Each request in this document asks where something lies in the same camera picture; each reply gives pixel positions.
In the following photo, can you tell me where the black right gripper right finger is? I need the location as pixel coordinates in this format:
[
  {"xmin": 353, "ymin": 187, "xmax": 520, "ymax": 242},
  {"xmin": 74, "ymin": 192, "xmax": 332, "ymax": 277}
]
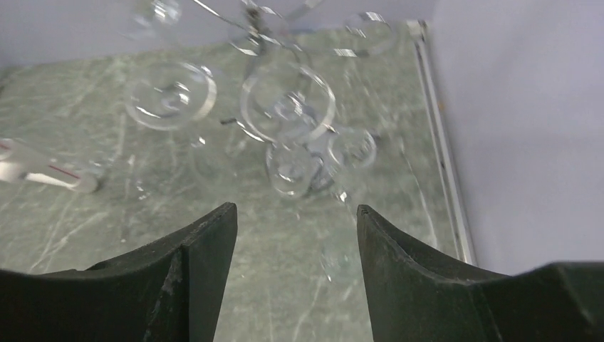
[{"xmin": 357, "ymin": 204, "xmax": 603, "ymax": 341}]

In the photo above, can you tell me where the clear wine glass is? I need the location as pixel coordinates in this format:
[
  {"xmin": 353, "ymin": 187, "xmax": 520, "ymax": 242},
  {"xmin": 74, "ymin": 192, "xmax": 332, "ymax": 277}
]
[
  {"xmin": 236, "ymin": 62, "xmax": 336, "ymax": 144},
  {"xmin": 265, "ymin": 125, "xmax": 381, "ymax": 199},
  {"xmin": 124, "ymin": 61, "xmax": 219, "ymax": 145}
]

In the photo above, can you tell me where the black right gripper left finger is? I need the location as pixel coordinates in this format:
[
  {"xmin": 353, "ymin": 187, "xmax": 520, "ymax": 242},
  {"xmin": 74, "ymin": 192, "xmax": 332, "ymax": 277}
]
[{"xmin": 1, "ymin": 202, "xmax": 238, "ymax": 341}]

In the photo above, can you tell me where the white PVC pipe frame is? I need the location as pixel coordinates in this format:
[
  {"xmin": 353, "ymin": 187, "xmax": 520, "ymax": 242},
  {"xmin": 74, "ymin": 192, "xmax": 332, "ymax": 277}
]
[{"xmin": 1, "ymin": 138, "xmax": 100, "ymax": 194}]

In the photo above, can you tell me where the chrome wine glass rack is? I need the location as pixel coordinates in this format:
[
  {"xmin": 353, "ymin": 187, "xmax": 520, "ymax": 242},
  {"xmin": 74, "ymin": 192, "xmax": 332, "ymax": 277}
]
[{"xmin": 196, "ymin": 1, "xmax": 336, "ymax": 198}]

